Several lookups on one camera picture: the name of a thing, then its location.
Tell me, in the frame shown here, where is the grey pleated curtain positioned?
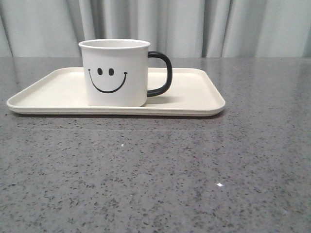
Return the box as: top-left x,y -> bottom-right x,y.
0,0 -> 311,58

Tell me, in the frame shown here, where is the white smiley mug black handle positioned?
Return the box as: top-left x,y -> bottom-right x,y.
78,39 -> 173,107

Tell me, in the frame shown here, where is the cream rectangular plastic tray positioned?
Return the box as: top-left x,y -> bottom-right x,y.
6,67 -> 225,117

